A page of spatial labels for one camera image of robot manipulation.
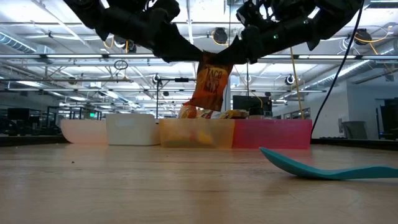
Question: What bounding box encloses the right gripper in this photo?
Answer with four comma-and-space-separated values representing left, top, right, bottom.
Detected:
213, 14, 315, 65

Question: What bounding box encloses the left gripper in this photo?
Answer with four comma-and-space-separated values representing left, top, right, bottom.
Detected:
95, 7, 205, 63

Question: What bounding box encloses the taco mix packet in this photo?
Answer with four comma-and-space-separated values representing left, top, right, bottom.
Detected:
185, 51, 234, 112

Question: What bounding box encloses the purple label spice bottle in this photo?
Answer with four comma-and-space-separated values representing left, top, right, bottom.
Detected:
248, 107, 265, 120

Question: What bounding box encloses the orange ramen pack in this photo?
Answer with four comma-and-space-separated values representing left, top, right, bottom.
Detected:
177, 105, 198, 119

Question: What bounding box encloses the green and red ramen pack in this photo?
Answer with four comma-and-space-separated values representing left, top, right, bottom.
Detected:
197, 108, 216, 119

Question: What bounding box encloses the teal plastic spoon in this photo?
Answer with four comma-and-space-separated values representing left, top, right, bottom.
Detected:
259, 146, 398, 181

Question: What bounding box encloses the white building column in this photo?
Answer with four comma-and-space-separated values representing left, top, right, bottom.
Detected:
222, 63, 233, 111

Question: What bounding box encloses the black monitor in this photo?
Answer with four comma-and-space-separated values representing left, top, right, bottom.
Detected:
232, 95, 273, 113
379, 98, 398, 135

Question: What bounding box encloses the orange plastic bin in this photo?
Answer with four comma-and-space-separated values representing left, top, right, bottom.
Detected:
159, 118, 236, 149

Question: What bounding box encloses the pink plastic bin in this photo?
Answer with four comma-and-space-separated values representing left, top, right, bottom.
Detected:
232, 118, 313, 149

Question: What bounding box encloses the white plastic bin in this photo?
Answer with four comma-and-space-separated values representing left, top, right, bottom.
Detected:
104, 113, 162, 147

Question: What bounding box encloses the pink translucent bowl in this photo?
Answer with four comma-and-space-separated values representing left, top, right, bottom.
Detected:
60, 119, 109, 145

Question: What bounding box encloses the grey chair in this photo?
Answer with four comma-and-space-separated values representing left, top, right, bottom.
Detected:
341, 120, 370, 140

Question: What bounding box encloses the black ceiling cable reel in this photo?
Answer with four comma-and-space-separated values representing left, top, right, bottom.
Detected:
112, 34, 137, 54
353, 28, 373, 46
212, 27, 229, 45

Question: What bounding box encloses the black metal rig frame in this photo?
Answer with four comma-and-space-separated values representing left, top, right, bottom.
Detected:
156, 78, 208, 119

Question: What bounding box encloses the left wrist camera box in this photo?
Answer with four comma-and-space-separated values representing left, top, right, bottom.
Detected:
146, 0, 181, 23

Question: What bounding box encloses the yellow cable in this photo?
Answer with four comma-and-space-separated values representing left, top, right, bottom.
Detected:
289, 46, 305, 121

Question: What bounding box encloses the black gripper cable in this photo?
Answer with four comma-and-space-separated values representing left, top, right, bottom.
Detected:
310, 0, 365, 135

